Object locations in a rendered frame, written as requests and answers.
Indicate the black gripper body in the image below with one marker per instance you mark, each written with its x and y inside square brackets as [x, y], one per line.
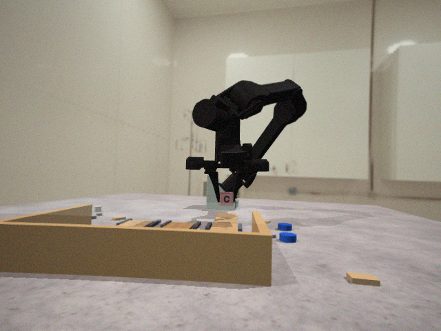
[255, 165]

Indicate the pink cube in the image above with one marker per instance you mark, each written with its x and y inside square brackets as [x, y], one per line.
[226, 197]

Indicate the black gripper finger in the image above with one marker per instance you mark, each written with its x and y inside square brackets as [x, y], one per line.
[238, 178]
[214, 178]

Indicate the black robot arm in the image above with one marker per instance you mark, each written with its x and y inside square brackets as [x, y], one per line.
[222, 114]

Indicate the tan flat block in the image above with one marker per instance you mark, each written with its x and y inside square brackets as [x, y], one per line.
[363, 279]

